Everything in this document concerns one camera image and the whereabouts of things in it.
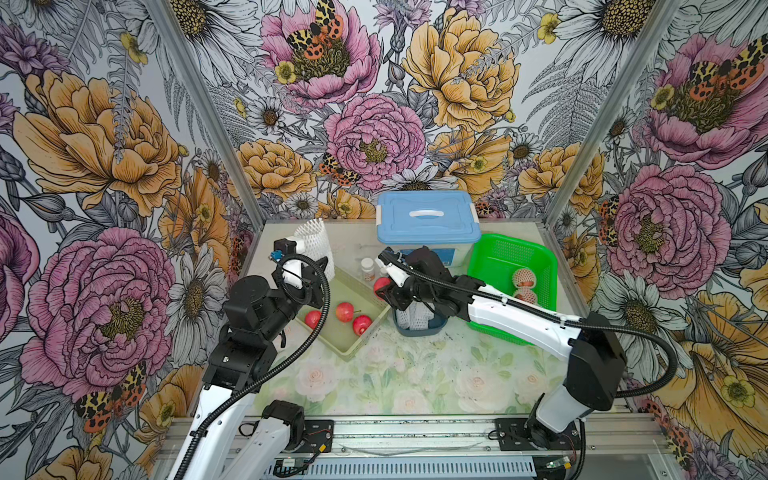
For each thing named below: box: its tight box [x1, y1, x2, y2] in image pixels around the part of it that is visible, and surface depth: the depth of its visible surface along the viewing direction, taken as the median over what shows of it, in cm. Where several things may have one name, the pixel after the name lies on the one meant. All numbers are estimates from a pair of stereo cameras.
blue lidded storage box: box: [375, 190, 482, 268], surface depth 101 cm
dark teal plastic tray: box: [392, 308, 449, 337], surface depth 93 cm
